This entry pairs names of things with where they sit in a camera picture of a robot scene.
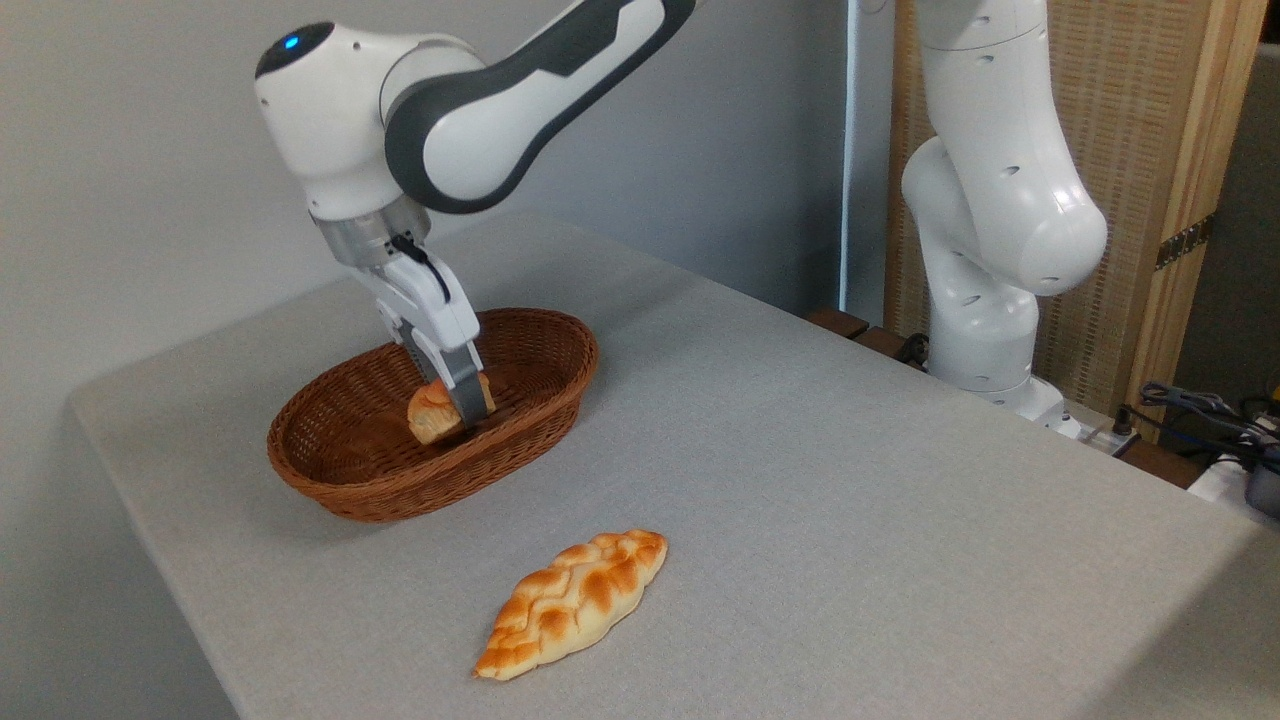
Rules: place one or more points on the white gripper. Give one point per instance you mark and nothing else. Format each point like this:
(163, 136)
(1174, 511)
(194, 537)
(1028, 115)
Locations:
(440, 315)

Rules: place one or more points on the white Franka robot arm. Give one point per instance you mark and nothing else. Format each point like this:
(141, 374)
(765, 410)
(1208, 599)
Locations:
(1000, 200)

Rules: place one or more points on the braided bread loaf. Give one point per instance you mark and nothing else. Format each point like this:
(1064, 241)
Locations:
(570, 600)

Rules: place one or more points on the brown oval wicker basket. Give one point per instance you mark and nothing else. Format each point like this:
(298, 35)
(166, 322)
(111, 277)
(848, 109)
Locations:
(350, 470)

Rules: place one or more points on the black metal hinge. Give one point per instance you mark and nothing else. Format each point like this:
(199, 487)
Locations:
(1185, 242)

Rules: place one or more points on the white vertical pole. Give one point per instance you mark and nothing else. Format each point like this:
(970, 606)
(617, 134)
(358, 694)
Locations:
(850, 150)

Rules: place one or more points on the black power plug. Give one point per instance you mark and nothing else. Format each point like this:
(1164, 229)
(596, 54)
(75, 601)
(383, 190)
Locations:
(1123, 420)

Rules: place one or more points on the round bread roll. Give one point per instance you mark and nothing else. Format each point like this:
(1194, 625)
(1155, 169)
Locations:
(430, 415)

